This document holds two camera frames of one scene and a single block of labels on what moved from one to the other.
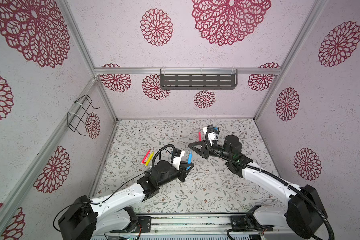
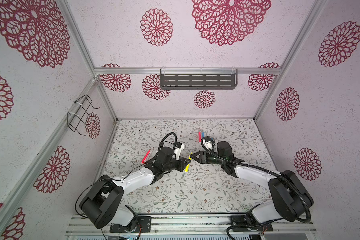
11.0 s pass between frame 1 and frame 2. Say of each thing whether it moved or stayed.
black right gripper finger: moved
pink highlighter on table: stayed
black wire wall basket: stayed
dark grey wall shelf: stayed
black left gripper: moved
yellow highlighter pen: moved
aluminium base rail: stayed
